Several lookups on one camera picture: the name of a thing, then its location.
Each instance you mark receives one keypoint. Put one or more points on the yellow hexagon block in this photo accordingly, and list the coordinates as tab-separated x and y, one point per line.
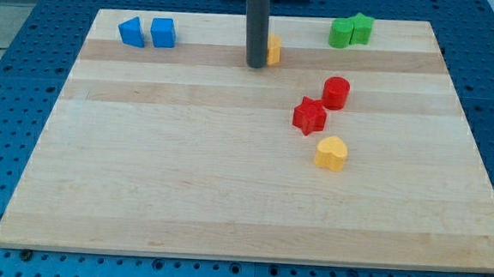
273	49

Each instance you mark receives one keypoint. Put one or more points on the red circle block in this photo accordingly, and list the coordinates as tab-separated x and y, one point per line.
335	93

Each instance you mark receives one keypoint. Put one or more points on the green circle block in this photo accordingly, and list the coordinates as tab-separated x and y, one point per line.
341	31

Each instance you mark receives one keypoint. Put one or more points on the red star block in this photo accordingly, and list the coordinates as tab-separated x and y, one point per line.
309	116

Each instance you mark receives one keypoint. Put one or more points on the wooden board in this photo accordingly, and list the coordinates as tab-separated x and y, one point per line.
189	153

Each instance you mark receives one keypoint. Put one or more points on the yellow heart block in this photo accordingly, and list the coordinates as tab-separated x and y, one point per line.
331	152

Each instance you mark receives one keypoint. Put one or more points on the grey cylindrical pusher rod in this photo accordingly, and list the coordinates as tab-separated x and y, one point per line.
257	16

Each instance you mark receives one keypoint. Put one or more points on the blue cube block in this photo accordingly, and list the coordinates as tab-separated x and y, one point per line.
163	32

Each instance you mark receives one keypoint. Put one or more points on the blue triangle block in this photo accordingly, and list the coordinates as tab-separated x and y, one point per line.
131	32

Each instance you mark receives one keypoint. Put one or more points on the green star block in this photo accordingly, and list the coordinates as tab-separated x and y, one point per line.
362	29

